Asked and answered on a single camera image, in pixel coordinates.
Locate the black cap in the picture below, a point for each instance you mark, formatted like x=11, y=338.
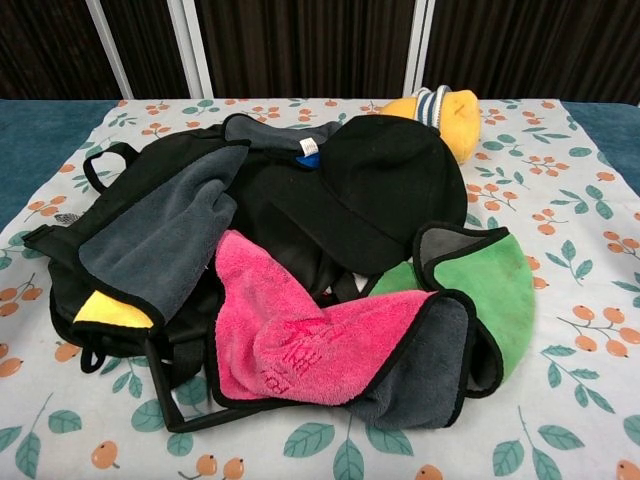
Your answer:
x=390, y=190

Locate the pink and grey towel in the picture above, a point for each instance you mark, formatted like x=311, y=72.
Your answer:
x=300, y=340

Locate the grey and yellow towel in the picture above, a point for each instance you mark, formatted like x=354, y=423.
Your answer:
x=150, y=240

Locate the green and grey towel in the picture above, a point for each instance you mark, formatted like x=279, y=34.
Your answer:
x=490, y=290

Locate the yellow plush toy striped scarf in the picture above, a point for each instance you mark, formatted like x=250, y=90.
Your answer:
x=462, y=125

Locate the dark slatted partition panel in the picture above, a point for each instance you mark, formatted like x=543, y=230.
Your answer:
x=300, y=45
x=50, y=45
x=540, y=45

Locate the black backpack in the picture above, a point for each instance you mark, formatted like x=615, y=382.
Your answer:
x=125, y=170

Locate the floral print tablecloth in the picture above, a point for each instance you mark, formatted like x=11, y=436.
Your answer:
x=550, y=400

